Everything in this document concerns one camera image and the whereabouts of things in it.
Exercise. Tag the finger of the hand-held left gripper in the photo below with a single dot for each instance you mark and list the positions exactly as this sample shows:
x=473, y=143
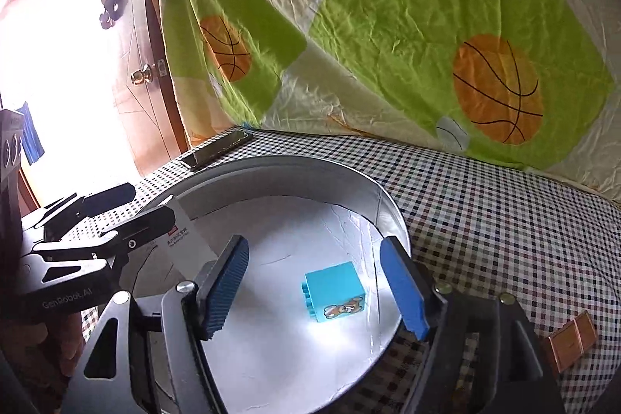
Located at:
x=106, y=195
x=145, y=222

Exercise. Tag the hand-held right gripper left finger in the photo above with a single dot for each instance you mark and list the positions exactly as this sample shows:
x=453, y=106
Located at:
x=228, y=288

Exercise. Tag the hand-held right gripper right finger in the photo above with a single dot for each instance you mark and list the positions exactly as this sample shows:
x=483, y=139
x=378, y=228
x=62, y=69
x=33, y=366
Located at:
x=402, y=292

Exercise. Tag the white card with red label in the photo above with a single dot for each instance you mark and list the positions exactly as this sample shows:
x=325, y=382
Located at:
x=187, y=244

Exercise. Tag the light blue toy block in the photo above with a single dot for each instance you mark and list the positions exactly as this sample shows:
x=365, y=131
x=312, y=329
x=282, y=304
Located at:
x=334, y=288

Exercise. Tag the round metal tin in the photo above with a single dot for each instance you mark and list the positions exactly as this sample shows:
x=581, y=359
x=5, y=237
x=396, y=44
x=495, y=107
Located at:
x=291, y=181

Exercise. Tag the copper brown block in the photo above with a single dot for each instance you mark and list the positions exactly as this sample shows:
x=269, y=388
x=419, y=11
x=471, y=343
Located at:
x=572, y=341

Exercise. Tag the person's left hand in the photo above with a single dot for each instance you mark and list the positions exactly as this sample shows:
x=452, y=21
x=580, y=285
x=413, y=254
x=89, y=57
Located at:
x=53, y=346

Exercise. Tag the brown wooden door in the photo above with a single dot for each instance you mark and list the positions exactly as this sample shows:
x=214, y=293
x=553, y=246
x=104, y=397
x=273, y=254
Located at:
x=136, y=118

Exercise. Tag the blue cloth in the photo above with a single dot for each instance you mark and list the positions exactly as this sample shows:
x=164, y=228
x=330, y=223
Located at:
x=30, y=132

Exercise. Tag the black smartphone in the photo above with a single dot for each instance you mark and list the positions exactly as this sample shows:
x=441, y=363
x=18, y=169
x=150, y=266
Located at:
x=216, y=149

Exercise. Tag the checkered bed sheet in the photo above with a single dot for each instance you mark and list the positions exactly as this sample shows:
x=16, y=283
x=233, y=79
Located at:
x=485, y=225

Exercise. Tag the brass door knob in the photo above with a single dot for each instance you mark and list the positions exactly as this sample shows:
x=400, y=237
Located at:
x=140, y=75

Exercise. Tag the metal door latch plate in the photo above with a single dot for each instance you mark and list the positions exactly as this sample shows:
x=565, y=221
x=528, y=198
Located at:
x=160, y=68

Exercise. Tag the basketball print blanket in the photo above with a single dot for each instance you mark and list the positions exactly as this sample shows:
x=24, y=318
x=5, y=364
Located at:
x=388, y=6

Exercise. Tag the brown door frame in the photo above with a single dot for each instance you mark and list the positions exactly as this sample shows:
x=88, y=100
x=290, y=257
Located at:
x=162, y=55

